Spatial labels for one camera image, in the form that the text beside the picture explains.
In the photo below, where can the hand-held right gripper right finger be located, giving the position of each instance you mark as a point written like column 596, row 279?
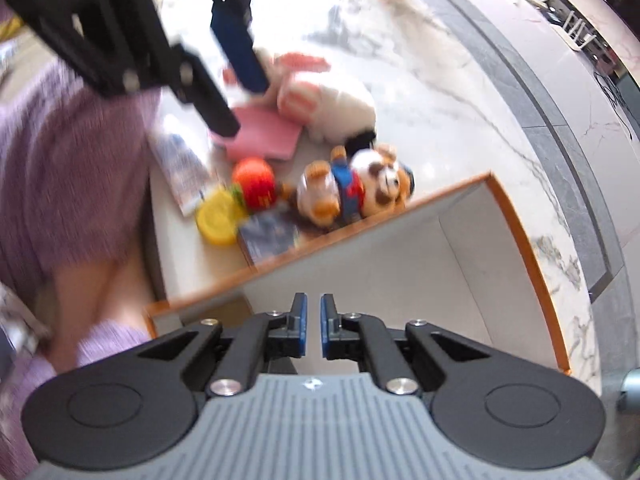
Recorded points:
column 326, row 329

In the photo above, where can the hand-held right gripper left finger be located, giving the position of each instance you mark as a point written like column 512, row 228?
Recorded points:
column 300, row 327

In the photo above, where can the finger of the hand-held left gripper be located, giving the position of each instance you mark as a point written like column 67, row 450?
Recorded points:
column 207, row 95
column 240, row 50

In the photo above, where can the white box with orange rim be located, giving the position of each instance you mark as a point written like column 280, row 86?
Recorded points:
column 400, row 270

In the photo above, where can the white and pink plush rabbit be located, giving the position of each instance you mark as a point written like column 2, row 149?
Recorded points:
column 330, row 102

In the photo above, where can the white printed packet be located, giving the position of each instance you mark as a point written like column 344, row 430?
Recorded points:
column 182, row 170

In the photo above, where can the dark printed card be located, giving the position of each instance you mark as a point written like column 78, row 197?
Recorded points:
column 270, row 235

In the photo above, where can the red toy tomato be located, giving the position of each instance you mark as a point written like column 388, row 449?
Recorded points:
column 255, row 180

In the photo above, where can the yellow toy lemon slice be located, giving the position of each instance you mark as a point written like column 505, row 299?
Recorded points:
column 216, row 217

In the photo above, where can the person in purple clothes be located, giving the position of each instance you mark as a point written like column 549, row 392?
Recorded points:
column 65, row 170

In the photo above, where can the person's bare leg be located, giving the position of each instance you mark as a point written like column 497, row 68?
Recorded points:
column 107, row 300

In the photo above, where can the grey metal fitting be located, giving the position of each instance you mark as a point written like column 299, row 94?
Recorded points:
column 629, row 391

